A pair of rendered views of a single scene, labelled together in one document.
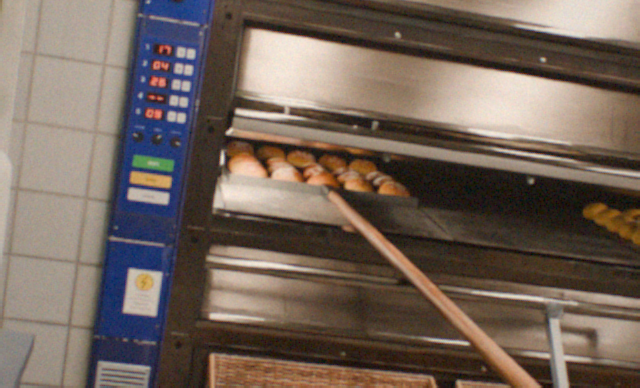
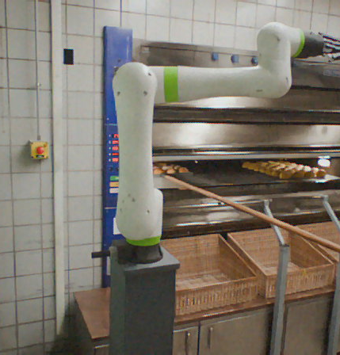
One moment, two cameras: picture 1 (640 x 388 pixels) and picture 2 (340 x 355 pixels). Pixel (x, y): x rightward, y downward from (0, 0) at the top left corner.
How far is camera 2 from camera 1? 0.75 m
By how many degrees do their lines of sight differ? 14
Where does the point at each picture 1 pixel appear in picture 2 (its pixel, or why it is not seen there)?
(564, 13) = (245, 101)
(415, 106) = (202, 141)
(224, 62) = not seen: hidden behind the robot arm
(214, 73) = not seen: hidden behind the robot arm
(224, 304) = not seen: hidden behind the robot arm
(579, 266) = (259, 186)
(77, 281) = (94, 227)
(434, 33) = (204, 114)
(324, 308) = (181, 218)
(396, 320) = (204, 216)
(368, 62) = (184, 128)
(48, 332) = (85, 247)
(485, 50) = (221, 117)
